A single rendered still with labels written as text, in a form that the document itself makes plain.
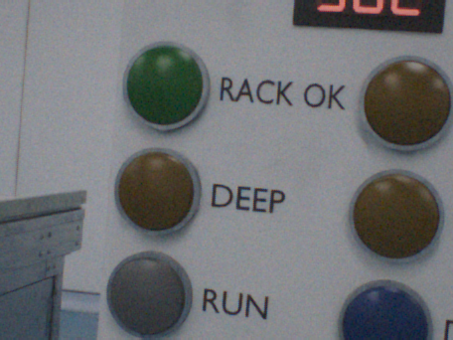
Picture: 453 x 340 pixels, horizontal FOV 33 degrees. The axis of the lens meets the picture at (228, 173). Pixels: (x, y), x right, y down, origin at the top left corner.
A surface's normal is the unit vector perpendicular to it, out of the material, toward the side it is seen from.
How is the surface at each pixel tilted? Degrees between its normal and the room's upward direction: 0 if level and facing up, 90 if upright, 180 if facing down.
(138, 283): 87
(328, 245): 90
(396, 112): 93
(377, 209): 89
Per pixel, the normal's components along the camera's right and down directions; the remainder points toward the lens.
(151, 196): -0.23, 0.09
